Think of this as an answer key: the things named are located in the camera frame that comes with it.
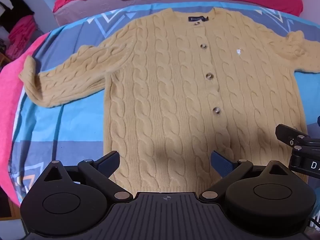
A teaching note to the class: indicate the pile of dark clothes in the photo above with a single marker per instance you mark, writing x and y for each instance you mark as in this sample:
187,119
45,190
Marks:
15,5

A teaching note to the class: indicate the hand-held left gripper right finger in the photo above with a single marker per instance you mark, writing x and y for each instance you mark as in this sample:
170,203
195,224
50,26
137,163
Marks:
221,164

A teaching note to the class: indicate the blue grey patterned bed sheet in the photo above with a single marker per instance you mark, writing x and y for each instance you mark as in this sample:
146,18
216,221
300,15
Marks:
62,130

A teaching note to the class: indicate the pile of pink clothes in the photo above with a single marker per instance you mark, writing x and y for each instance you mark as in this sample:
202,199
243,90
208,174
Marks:
23,35

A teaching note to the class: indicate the pink fleece blanket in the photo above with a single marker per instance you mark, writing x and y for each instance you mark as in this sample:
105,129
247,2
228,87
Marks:
10,100

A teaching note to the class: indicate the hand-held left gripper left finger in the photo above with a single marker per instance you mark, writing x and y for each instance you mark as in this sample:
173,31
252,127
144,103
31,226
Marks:
108,164

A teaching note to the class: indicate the beige embossed mattress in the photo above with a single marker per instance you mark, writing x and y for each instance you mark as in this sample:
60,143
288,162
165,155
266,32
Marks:
75,13

